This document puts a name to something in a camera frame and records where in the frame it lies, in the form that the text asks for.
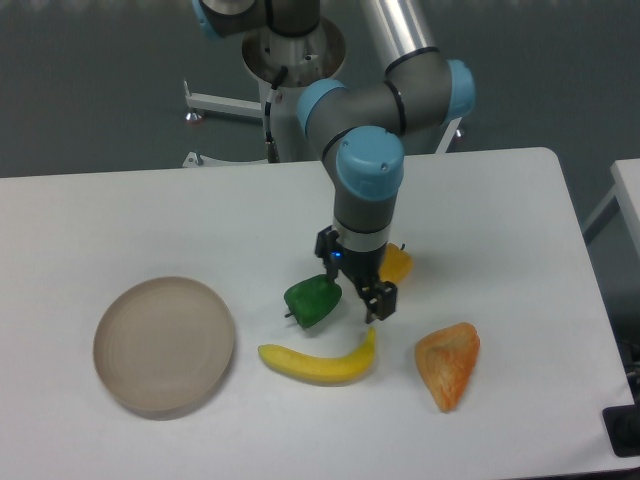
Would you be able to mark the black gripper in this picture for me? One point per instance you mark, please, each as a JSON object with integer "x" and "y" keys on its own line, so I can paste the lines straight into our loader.
{"x": 362, "y": 269}

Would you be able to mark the green toy bell pepper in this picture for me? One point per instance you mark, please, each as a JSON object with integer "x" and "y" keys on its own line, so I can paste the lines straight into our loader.
{"x": 312, "y": 299}

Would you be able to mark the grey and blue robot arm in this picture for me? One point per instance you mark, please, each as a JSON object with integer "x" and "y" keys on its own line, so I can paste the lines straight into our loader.
{"x": 366, "y": 164}

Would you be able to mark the yellow toy bell pepper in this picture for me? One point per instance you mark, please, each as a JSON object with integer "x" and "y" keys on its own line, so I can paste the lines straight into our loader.
{"x": 397, "y": 264}

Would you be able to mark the yellow toy banana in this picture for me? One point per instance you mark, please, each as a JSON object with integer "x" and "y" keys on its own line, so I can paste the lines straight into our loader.
{"x": 321, "y": 370}

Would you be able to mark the orange toy sandwich triangle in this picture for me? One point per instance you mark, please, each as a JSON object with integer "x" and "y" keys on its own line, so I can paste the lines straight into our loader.
{"x": 445, "y": 360}

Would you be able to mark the beige round plate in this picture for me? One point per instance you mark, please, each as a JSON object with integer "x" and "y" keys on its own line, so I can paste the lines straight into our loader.
{"x": 163, "y": 347}

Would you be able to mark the white side table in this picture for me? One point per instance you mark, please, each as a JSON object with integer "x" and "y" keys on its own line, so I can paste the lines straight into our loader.
{"x": 622, "y": 197}

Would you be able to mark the black device at table edge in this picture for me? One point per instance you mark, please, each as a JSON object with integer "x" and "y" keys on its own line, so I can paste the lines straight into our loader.
{"x": 622, "y": 425}

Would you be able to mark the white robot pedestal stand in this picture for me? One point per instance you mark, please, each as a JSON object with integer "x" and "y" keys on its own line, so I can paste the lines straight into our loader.
{"x": 304, "y": 109}

